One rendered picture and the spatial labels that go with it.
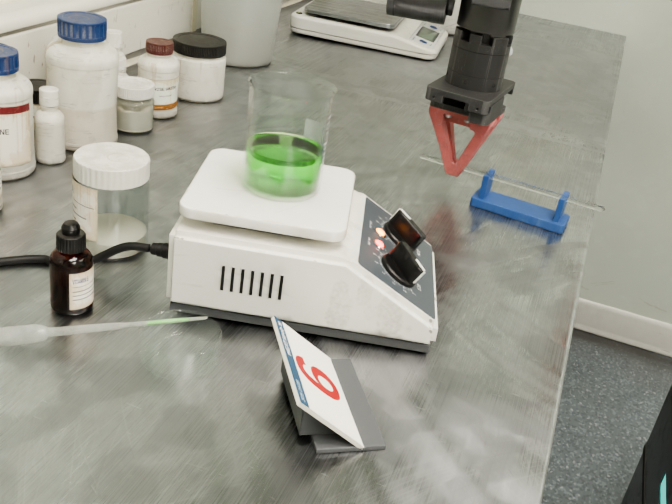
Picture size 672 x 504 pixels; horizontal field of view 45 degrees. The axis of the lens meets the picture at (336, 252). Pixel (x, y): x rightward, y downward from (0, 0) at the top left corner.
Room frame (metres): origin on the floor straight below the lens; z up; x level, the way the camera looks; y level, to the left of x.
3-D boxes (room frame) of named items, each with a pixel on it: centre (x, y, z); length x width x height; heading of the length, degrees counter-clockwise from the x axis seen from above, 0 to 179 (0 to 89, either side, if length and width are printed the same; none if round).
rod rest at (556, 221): (0.78, -0.18, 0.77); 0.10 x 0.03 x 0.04; 68
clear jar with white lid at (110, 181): (0.58, 0.19, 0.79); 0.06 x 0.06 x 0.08
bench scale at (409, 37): (1.46, 0.00, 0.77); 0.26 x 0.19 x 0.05; 80
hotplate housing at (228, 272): (0.56, 0.03, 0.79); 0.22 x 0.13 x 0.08; 90
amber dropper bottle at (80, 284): (0.49, 0.18, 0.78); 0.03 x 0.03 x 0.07
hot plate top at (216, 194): (0.56, 0.05, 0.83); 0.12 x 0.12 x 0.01; 0
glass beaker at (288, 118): (0.56, 0.05, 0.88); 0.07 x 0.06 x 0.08; 5
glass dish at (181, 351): (0.45, 0.09, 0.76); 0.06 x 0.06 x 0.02
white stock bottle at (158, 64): (0.91, 0.24, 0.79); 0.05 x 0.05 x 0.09
